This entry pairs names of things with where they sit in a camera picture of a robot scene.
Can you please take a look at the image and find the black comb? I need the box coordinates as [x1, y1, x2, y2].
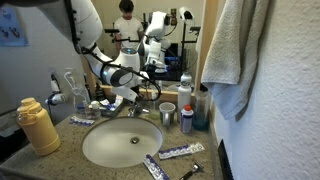
[217, 139, 235, 180]

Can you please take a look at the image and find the chrome tap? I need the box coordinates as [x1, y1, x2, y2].
[127, 99, 150, 119]

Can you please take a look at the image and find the long contact lens blister strip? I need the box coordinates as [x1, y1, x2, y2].
[142, 153, 171, 180]
[157, 141, 206, 160]

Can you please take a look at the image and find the black robot cart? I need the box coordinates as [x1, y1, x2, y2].
[0, 108, 33, 164]

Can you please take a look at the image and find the grey hanging towel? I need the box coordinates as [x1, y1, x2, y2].
[200, 0, 272, 121]

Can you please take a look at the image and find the yellow water bottle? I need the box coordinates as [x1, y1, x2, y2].
[16, 97, 62, 157]

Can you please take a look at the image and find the white hair dryer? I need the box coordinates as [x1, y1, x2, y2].
[44, 92, 68, 106]

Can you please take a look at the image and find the clear soap dispenser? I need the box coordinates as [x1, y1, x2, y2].
[148, 89, 161, 121]

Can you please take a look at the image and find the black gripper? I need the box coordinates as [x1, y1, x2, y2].
[129, 84, 148, 113]

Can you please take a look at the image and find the white spray bottle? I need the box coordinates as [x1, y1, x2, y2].
[176, 71, 194, 123]

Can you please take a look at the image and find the blue white shaving can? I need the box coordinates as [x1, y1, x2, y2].
[179, 104, 195, 135]

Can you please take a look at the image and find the white toothpaste tube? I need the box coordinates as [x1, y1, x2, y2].
[113, 94, 125, 110]

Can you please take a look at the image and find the small round jar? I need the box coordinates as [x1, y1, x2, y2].
[87, 99, 102, 120]

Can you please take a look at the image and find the white oval sink basin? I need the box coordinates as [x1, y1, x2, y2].
[81, 116, 164, 169]

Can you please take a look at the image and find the blue wall poster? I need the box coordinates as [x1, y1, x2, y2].
[0, 6, 29, 48]

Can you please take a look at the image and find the black handled razor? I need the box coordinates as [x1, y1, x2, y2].
[179, 160, 205, 180]

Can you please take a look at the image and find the white power cable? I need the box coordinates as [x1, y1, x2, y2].
[49, 69, 90, 103]

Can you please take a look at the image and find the wood framed mirror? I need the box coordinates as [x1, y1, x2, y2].
[81, 0, 218, 103]

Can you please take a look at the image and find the short contact lens blister pack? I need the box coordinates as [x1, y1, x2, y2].
[69, 115, 96, 128]

